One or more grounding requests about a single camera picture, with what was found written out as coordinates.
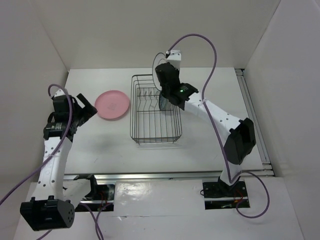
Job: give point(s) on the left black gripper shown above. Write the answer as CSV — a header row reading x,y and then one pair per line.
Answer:
x,y
88,111

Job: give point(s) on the pink plastic plate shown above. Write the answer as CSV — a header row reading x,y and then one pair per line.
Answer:
x,y
112,104

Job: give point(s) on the blue floral ceramic plate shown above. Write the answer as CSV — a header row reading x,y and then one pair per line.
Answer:
x,y
164,104

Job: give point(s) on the white plate with dark rim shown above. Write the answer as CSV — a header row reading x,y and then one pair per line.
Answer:
x,y
158,72

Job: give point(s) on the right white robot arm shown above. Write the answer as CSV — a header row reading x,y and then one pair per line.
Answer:
x,y
236,136

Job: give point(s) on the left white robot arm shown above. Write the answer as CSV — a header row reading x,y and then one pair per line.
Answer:
x,y
52,205

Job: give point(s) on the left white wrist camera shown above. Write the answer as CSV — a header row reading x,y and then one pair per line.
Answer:
x,y
58,93

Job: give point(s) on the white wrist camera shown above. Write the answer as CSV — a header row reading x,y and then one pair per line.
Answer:
x,y
58,93
174,57

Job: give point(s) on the metal wire dish rack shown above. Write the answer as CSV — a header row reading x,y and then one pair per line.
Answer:
x,y
148,124

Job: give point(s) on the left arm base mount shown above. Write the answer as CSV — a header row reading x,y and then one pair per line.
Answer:
x,y
101,195

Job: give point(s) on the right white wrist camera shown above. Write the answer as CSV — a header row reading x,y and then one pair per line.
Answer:
x,y
174,57

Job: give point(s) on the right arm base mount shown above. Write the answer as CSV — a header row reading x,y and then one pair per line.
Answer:
x,y
216,197

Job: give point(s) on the aluminium side rail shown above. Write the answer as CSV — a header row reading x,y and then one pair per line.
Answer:
x,y
260,143

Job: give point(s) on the aluminium front rail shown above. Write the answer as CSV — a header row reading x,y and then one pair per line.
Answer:
x,y
165,176

